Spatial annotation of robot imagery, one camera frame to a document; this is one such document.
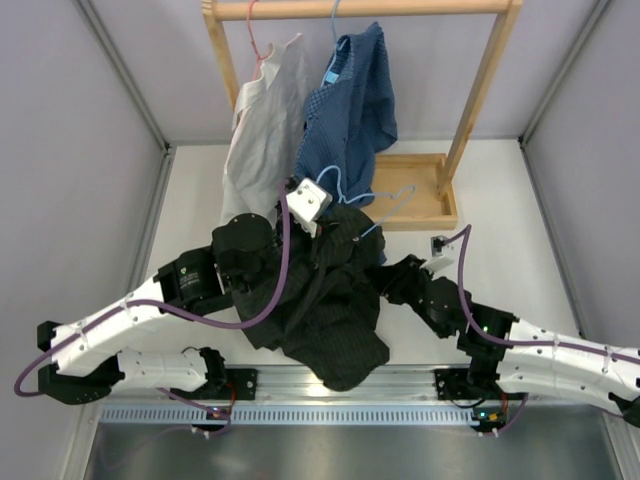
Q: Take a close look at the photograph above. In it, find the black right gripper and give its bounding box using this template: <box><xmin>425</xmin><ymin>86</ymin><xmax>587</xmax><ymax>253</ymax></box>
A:
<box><xmin>365</xmin><ymin>254</ymin><xmax>451</xmax><ymax>339</ymax></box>

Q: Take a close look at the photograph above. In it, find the dark pinstriped shirt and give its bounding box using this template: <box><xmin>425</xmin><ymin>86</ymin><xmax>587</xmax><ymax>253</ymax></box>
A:
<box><xmin>244</xmin><ymin>205</ymin><xmax>390</xmax><ymax>375</ymax></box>

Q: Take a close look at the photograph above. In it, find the light blue hanger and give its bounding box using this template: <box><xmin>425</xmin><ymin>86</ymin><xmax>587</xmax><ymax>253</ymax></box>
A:
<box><xmin>315</xmin><ymin>165</ymin><xmax>418</xmax><ymax>239</ymax></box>

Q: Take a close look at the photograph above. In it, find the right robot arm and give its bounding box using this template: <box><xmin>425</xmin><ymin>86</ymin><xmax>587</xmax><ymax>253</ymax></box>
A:
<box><xmin>367</xmin><ymin>255</ymin><xmax>639</xmax><ymax>426</ymax></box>

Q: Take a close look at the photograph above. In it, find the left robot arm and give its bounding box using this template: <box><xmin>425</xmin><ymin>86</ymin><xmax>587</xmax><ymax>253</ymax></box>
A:
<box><xmin>37</xmin><ymin>213</ymin><xmax>291</xmax><ymax>405</ymax></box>

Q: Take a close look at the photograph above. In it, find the blue checked shirt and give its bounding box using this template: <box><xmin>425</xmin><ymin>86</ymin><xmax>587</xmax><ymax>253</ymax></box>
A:
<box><xmin>294</xmin><ymin>22</ymin><xmax>398</xmax><ymax>208</ymax></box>

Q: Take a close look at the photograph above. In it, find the white shirt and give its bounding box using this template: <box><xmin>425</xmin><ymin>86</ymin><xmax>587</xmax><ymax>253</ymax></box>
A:
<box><xmin>220</xmin><ymin>34</ymin><xmax>312</xmax><ymax>225</ymax></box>

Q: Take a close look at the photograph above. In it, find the pink hanger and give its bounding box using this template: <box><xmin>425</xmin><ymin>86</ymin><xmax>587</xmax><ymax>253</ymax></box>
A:
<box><xmin>246</xmin><ymin>0</ymin><xmax>270</xmax><ymax>81</ymax></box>

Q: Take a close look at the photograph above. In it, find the blue hanger under blue shirt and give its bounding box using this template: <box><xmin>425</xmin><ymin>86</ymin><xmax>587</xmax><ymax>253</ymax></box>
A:
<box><xmin>330</xmin><ymin>0</ymin><xmax>341</xmax><ymax>48</ymax></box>

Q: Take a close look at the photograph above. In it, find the wooden clothes rack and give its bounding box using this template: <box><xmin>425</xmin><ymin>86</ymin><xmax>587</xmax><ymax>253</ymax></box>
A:
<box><xmin>201</xmin><ymin>0</ymin><xmax>523</xmax><ymax>231</ymax></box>

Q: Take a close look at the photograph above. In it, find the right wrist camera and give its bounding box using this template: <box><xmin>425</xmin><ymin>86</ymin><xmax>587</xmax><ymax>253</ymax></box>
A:
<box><xmin>424</xmin><ymin>236</ymin><xmax>457</xmax><ymax>274</ymax></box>

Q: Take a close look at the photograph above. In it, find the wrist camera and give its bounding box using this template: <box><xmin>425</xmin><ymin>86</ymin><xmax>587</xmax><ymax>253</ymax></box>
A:
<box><xmin>286</xmin><ymin>178</ymin><xmax>333</xmax><ymax>238</ymax></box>
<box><xmin>424</xmin><ymin>236</ymin><xmax>457</xmax><ymax>274</ymax></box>

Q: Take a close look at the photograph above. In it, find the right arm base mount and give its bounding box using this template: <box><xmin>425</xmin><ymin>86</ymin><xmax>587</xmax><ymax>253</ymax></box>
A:
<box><xmin>434</xmin><ymin>368</ymin><xmax>502</xmax><ymax>401</ymax></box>

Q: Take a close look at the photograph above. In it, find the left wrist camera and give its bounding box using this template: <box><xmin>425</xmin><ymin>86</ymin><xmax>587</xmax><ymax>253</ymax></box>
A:
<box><xmin>286</xmin><ymin>178</ymin><xmax>333</xmax><ymax>238</ymax></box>

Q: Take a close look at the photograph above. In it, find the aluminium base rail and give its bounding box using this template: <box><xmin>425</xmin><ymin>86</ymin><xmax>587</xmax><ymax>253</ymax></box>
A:
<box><xmin>82</xmin><ymin>363</ymin><xmax>506</xmax><ymax>404</ymax></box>

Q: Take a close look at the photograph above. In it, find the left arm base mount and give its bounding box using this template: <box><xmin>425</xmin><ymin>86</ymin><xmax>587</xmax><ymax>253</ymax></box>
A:
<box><xmin>170</xmin><ymin>368</ymin><xmax>258</xmax><ymax>401</ymax></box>

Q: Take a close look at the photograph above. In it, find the aluminium frame post left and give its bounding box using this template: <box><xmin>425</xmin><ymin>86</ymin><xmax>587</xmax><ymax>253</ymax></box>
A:
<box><xmin>71</xmin><ymin>0</ymin><xmax>175</xmax><ymax>291</ymax></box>

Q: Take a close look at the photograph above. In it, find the aluminium frame post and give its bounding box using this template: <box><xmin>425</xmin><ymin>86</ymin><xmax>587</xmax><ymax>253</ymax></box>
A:
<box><xmin>518</xmin><ymin>0</ymin><xmax>614</xmax><ymax>150</ymax></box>
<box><xmin>71</xmin><ymin>0</ymin><xmax>175</xmax><ymax>291</ymax></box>

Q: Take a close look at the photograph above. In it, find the perforated cable duct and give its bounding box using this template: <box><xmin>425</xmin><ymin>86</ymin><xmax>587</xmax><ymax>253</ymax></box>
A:
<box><xmin>100</xmin><ymin>404</ymin><xmax>498</xmax><ymax>427</ymax></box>

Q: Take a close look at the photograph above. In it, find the aluminium frame post right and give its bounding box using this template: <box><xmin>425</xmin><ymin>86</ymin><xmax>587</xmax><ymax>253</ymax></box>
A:
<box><xmin>518</xmin><ymin>0</ymin><xmax>614</xmax><ymax>150</ymax></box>

